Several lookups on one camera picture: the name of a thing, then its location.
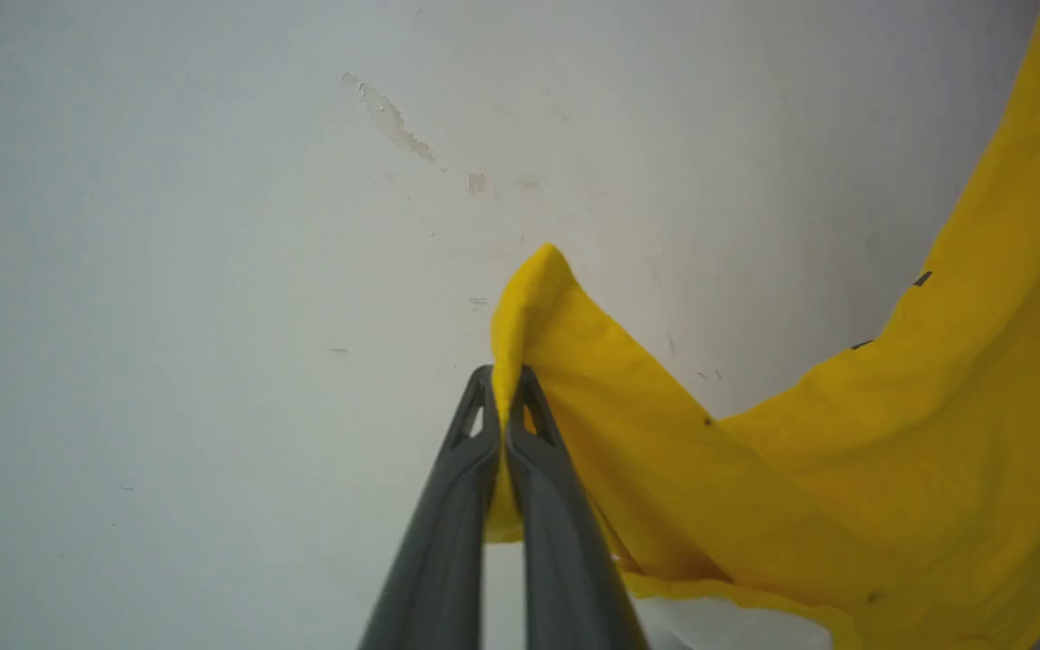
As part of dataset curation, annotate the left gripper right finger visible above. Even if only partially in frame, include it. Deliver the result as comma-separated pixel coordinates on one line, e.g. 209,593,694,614
504,365,650,650

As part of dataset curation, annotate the yellow t-shirt with white print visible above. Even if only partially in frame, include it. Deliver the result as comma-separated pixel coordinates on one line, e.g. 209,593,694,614
484,0,1040,650

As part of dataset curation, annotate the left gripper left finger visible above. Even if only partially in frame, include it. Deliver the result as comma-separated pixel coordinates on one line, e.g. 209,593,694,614
359,365,504,650

